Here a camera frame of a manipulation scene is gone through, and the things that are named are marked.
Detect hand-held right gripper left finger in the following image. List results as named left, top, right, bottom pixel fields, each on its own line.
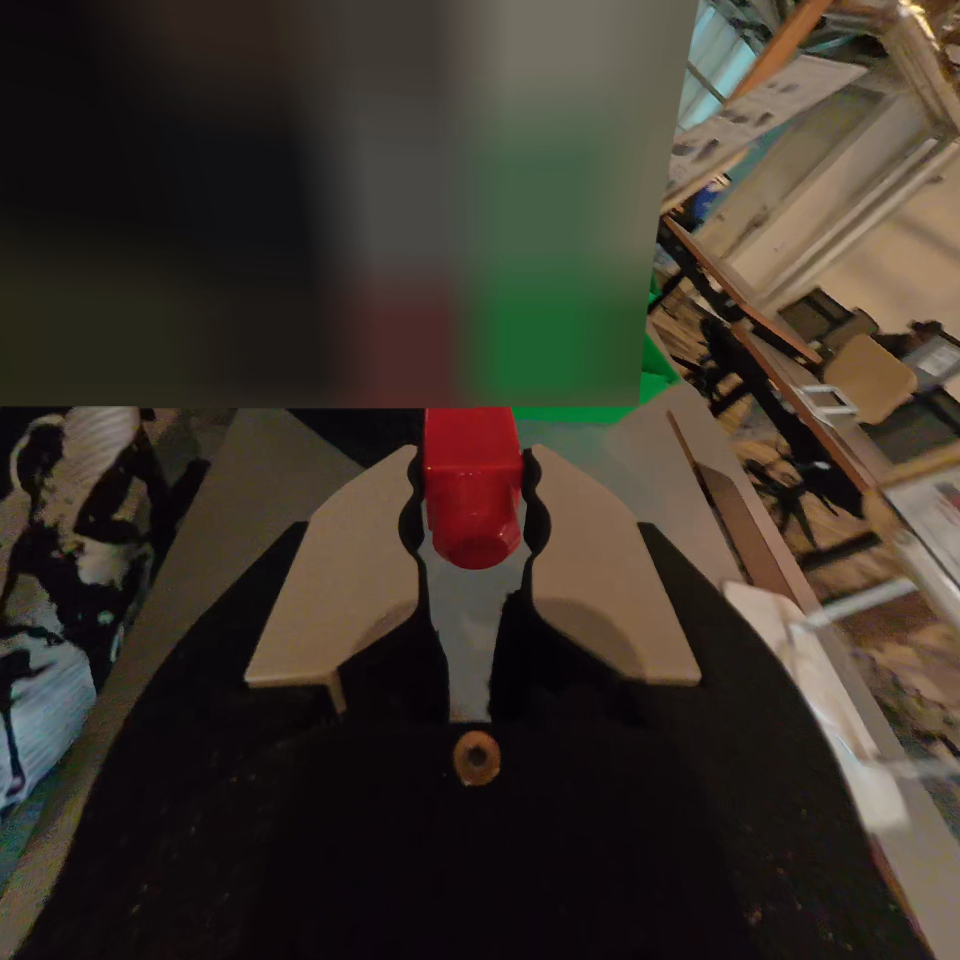
left=243, top=444, right=423, bottom=714

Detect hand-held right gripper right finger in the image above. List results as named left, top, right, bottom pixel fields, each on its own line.
left=525, top=442, right=704, bottom=687

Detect red mega block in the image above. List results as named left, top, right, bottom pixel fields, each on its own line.
left=421, top=408, right=526, bottom=571

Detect green plastic bin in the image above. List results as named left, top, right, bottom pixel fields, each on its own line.
left=516, top=270, right=682, bottom=426

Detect clear acrylic holder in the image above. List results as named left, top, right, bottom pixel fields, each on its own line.
left=798, top=382, right=860, bottom=425

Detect black white printed pants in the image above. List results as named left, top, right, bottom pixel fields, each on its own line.
left=0, top=408, right=211, bottom=811

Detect small wooden board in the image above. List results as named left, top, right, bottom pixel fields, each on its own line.
left=825, top=333, right=920, bottom=425

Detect silver duct pipe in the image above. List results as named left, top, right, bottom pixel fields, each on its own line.
left=757, top=7, right=960, bottom=301

